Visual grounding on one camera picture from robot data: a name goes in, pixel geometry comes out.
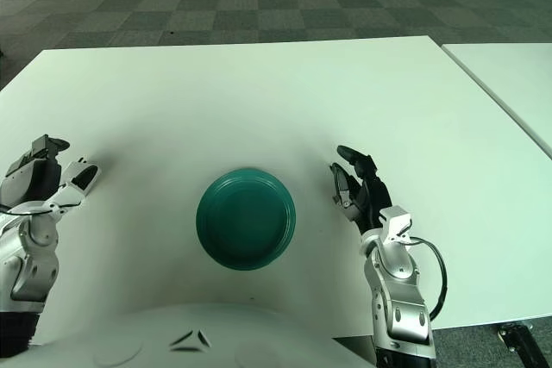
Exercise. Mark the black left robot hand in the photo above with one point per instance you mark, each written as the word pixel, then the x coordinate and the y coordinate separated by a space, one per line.
pixel 30 178

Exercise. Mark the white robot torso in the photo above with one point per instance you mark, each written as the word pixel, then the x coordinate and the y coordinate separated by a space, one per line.
pixel 259 342

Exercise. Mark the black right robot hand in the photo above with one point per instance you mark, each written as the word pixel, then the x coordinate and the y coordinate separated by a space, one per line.
pixel 371 200

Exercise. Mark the green plate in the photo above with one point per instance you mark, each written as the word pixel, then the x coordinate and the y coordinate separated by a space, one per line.
pixel 246 221

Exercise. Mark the black table leg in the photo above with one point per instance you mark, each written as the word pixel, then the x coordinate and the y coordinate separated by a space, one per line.
pixel 517 342

